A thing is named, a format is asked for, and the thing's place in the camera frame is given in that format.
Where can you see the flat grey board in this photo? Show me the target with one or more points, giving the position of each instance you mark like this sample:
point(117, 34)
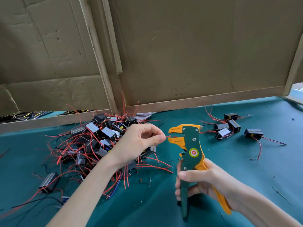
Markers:
point(296, 96)

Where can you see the thin wooden strip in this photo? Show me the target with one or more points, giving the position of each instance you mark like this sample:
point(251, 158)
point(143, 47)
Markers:
point(112, 40)

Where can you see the person's left hand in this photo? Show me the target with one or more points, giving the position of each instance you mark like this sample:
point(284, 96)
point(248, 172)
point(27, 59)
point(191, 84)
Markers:
point(132, 144)

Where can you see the wide wooden post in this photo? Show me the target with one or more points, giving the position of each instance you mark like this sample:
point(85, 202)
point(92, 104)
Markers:
point(97, 54)

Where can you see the long wooden bottom rail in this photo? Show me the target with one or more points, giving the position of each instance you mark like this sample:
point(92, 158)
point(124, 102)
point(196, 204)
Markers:
point(203, 99)

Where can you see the smooth brown cardboard panel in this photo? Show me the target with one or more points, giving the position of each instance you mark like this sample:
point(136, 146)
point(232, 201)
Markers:
point(203, 44)

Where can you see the short wooden bottom rail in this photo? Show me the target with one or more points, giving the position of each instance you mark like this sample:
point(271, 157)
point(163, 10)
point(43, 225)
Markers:
point(47, 122)

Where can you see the wooden corner post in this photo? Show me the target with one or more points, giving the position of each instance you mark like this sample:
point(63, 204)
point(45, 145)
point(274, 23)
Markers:
point(293, 73)

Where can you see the person's left forearm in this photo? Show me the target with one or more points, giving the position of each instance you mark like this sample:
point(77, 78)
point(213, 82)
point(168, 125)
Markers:
point(80, 198)

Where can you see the person's right hand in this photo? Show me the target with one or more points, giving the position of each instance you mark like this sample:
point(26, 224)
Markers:
point(213, 179)

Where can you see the creased brown cardboard panel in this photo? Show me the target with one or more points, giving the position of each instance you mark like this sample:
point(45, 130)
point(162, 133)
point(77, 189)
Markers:
point(42, 49)

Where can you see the person's right forearm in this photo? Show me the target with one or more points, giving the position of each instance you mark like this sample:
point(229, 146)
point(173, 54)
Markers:
point(265, 208)

